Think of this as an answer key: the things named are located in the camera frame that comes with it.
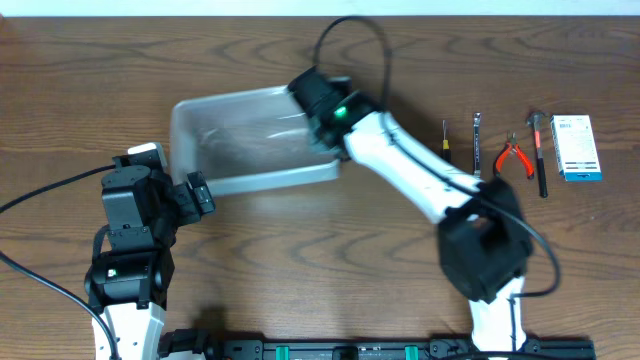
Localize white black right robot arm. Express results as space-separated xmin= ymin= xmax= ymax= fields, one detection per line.
xmin=291 ymin=83 xmax=533 ymax=357

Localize white blue cardboard box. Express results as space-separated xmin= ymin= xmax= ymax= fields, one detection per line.
xmin=550 ymin=114 xmax=603 ymax=182

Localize black yellow screwdriver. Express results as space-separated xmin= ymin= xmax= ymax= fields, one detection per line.
xmin=441 ymin=120 xmax=451 ymax=163

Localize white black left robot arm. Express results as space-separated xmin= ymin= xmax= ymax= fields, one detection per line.
xmin=85 ymin=150 xmax=215 ymax=359

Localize small black orange hammer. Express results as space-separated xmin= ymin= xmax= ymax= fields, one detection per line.
xmin=526 ymin=111 xmax=548 ymax=199

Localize red handled pliers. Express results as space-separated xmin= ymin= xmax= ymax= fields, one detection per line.
xmin=492 ymin=132 xmax=536 ymax=180

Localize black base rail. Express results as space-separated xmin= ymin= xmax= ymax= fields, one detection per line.
xmin=158 ymin=328 xmax=597 ymax=360

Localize silver wrench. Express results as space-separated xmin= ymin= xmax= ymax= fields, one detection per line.
xmin=473 ymin=112 xmax=482 ymax=178

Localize clear plastic container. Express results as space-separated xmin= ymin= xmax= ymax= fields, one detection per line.
xmin=169 ymin=85 xmax=340 ymax=197

